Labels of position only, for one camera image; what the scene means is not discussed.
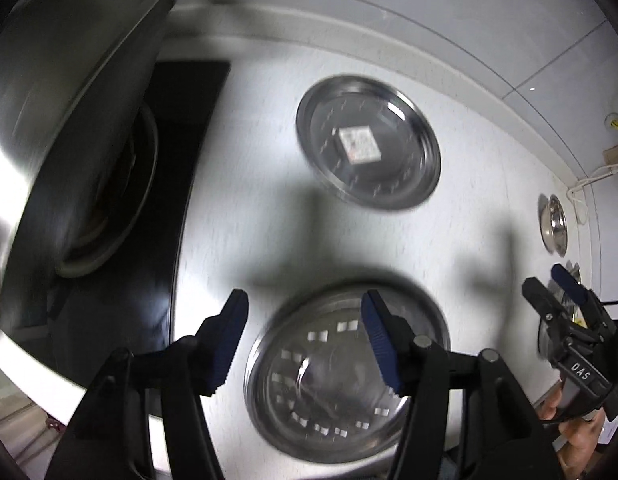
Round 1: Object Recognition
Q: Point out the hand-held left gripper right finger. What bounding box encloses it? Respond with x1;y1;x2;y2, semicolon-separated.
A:
361;289;560;480

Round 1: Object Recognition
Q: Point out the plain steel plate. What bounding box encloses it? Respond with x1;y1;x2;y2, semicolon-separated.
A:
243;287;451;461

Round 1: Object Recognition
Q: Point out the steel wok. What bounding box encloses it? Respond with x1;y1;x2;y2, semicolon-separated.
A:
0;0;202;341

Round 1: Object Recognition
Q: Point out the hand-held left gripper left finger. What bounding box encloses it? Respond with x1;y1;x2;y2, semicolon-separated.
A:
44;288;250;480

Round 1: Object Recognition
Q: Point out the white power cable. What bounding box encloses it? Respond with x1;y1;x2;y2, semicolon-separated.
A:
566;161;618;226

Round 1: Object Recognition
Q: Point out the small steel bowl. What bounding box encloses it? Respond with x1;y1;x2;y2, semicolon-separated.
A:
536;260;584;361
538;193;570;257

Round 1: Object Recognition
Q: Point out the person's right hand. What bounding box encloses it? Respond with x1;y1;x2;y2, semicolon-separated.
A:
536;389;607;477

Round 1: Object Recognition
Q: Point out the black glass gas stove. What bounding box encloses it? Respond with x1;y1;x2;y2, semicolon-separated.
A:
0;60;232;348

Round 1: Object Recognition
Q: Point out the steel plate with white label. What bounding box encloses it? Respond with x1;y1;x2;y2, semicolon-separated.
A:
295;75;441;211

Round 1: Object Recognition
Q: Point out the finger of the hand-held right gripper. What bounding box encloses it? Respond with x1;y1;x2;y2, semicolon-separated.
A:
550;264;616;333
521;276;574;358

